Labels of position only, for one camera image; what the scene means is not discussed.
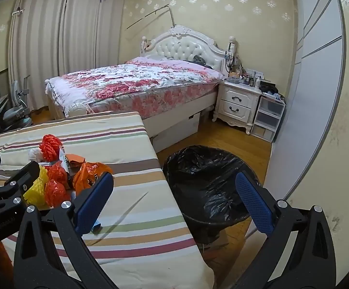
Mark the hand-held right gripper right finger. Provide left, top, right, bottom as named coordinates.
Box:
left=232, top=171, right=337, bottom=289

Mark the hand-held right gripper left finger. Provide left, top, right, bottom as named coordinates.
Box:
left=13, top=171, right=121, bottom=289

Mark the yellow foam net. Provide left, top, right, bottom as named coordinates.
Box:
left=23, top=165, right=49, bottom=207

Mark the white tissue wad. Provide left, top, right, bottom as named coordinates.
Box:
left=28, top=148, right=44, bottom=161

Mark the orange plastic bag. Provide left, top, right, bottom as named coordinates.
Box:
left=73, top=162, right=114, bottom=196

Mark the orange mesh ball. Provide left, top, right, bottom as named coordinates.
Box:
left=40, top=134, right=62, bottom=161

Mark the white and teal tube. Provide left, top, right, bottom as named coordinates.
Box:
left=58, top=145, right=70, bottom=172

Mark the orange paper piece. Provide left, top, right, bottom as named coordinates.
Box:
left=65, top=153, right=86, bottom=166

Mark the bin with black bag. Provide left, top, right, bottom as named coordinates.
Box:
left=162, top=145, right=261, bottom=244

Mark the striped cloth-covered table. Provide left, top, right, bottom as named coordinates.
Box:
left=0, top=111, right=215, bottom=289

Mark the grey desk chair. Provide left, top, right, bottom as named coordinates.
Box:
left=3, top=75, right=33, bottom=127

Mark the plastic drawer unit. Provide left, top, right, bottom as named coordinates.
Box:
left=250, top=95, right=286, bottom=143

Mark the white nightstand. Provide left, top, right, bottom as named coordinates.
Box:
left=213, top=78, right=262, bottom=134

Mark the white storage box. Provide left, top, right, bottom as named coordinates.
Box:
left=152, top=113, right=200, bottom=152

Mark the dark cloth pile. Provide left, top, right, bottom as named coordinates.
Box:
left=259, top=81, right=285, bottom=100

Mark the wide beige curtain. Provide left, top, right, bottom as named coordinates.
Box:
left=7, top=0, right=70, bottom=112

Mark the white sliding wardrobe door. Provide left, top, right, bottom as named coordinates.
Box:
left=265, top=0, right=348, bottom=205

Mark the pink floral blanket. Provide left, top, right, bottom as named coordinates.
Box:
left=45, top=57, right=226, bottom=118

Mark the cluster of small bottles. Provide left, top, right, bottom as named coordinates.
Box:
left=227, top=63, right=267, bottom=88

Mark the narrow beige curtain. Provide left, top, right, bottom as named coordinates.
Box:
left=62, top=0, right=136, bottom=77

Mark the bed with floral quilt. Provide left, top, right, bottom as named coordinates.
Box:
left=46, top=26, right=237, bottom=154

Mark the thin metal rod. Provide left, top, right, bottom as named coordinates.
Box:
left=126, top=4, right=176, bottom=31

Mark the hanging cables bundle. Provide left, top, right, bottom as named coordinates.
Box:
left=224, top=36, right=238, bottom=70

